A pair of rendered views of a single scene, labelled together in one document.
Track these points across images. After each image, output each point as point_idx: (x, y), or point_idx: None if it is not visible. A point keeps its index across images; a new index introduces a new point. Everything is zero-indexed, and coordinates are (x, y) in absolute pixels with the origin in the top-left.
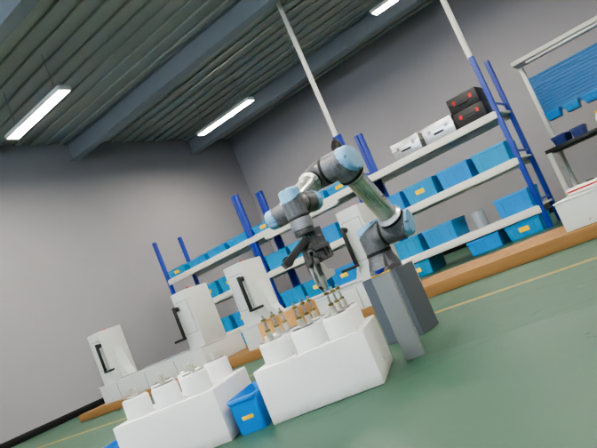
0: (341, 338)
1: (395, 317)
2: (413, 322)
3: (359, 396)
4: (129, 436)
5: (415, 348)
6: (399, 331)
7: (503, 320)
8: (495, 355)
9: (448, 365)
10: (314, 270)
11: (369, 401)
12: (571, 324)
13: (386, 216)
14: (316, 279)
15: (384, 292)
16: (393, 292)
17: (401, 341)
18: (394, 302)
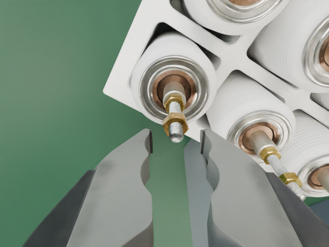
0: (121, 48)
1: (198, 178)
2: (328, 220)
3: (124, 19)
4: None
5: (188, 148)
6: (197, 160)
7: (158, 215)
8: (19, 140)
9: (63, 118)
10: (136, 213)
11: (58, 8)
12: (14, 190)
13: None
14: (213, 169)
15: (206, 219)
16: (196, 224)
17: (197, 149)
18: (196, 203)
